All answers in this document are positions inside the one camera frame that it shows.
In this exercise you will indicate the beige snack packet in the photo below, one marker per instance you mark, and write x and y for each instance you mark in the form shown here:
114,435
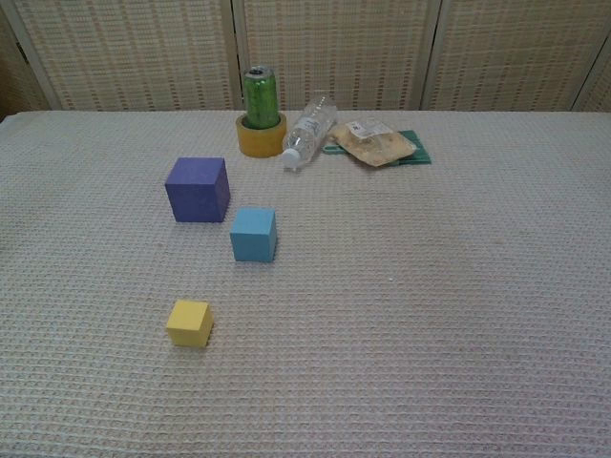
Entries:
374,145

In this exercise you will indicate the medium blue foam cube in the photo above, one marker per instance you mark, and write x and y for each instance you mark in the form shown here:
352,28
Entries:
252,236

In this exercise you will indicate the yellow tape roll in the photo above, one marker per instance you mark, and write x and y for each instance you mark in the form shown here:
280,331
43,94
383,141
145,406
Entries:
258,143

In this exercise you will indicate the woven beige tablecloth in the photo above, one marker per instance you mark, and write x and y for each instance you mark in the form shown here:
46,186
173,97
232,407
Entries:
382,310

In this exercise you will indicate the small yellow foam cube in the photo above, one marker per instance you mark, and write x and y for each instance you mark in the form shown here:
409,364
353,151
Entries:
187,324

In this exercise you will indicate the large purple foam cube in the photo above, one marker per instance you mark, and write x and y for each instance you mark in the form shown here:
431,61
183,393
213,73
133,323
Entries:
195,191

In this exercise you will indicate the green packet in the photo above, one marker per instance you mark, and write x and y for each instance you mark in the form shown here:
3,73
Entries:
421,156

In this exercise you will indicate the woven folding screen panel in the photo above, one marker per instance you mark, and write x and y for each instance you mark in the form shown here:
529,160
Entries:
599,90
16,81
133,52
343,47
515,52

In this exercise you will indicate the clear plastic water bottle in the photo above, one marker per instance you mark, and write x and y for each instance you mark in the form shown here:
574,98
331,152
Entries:
305,133

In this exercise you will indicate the green drink can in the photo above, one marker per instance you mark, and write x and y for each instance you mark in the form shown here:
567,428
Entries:
260,97

